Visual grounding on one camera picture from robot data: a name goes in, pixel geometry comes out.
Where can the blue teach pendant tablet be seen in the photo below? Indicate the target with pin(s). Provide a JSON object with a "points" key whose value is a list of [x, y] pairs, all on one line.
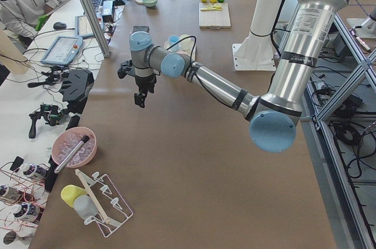
{"points": [[63, 51]]}

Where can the green bowl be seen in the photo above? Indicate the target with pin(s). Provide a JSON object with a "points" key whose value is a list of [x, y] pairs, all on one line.
{"points": [[150, 3]]}

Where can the pink bowl with ice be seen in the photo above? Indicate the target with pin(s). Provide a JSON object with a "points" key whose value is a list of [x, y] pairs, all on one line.
{"points": [[68, 140]]}

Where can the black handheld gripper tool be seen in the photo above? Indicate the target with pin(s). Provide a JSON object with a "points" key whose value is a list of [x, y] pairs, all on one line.
{"points": [[52, 115]]}

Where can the metal muddler stick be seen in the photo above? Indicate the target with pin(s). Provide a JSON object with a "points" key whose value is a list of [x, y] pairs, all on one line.
{"points": [[72, 154]]}

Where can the yellow cup on rack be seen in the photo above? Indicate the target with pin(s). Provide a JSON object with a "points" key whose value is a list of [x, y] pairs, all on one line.
{"points": [[70, 193]]}

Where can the cream plastic tray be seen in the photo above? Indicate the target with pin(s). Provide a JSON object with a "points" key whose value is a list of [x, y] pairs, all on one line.
{"points": [[166, 45]]}

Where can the grey cup on rack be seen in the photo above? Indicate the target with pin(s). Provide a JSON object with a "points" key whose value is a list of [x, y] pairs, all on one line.
{"points": [[85, 207]]}

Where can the cream cup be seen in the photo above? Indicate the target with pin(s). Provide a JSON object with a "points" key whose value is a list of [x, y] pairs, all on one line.
{"points": [[186, 43]]}

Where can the white wire cup rack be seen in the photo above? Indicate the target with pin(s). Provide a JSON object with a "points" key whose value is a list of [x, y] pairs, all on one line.
{"points": [[113, 203]]}

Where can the light blue cup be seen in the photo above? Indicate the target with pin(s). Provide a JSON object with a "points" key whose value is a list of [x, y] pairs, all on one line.
{"points": [[173, 43]]}

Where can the wooden stick on rack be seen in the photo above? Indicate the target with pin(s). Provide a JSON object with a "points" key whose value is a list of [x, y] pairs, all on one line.
{"points": [[87, 183]]}

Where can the black computer mouse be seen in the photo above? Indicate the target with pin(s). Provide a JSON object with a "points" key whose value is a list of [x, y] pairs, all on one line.
{"points": [[59, 25]]}

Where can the yellow lemon slices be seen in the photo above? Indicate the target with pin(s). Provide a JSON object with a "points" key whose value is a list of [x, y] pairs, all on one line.
{"points": [[211, 7]]}

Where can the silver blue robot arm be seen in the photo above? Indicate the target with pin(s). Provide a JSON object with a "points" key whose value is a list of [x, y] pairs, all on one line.
{"points": [[204, 94]]}

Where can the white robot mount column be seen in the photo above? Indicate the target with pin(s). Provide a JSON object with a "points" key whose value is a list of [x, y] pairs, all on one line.
{"points": [[256, 51]]}

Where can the aluminium frame post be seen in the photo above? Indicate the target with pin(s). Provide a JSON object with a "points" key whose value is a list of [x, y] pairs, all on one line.
{"points": [[94, 23]]}

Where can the dark grey cloth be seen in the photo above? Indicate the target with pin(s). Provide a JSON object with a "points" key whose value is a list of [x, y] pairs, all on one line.
{"points": [[139, 28]]}

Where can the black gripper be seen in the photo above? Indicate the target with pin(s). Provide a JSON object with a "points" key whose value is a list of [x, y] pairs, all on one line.
{"points": [[144, 81]]}

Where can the wooden cutting board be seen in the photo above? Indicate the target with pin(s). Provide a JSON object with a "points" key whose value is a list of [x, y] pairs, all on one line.
{"points": [[214, 19]]}

